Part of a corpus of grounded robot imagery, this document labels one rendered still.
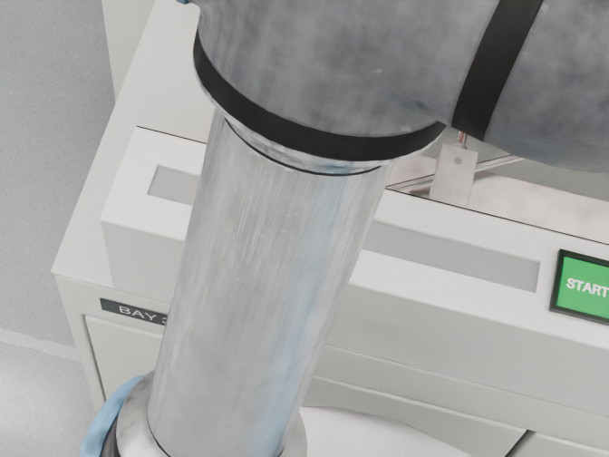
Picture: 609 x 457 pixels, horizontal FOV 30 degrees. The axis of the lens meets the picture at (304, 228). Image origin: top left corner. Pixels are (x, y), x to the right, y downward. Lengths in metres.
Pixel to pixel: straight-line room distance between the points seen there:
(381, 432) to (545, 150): 0.63
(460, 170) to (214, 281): 0.53
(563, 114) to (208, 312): 0.23
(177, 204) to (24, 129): 1.21
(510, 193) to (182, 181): 0.31
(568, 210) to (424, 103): 0.66
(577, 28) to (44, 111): 1.81
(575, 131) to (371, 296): 0.54
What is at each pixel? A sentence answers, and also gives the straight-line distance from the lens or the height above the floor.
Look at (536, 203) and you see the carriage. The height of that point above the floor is 0.88.
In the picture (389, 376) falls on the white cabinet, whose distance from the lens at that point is 1.09.
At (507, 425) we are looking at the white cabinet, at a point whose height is 0.73.
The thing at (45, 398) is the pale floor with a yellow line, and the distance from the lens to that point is 1.91.
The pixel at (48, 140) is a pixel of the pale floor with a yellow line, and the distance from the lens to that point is 2.12.
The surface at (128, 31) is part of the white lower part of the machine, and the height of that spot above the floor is 0.32.
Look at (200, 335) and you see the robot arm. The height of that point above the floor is 1.26.
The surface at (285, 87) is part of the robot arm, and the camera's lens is 0.44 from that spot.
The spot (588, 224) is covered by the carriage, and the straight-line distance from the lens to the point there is 1.08.
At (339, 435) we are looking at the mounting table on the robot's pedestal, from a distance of 1.02.
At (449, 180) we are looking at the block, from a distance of 1.04.
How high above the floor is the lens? 1.79
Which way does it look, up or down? 63 degrees down
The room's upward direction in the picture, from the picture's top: 9 degrees clockwise
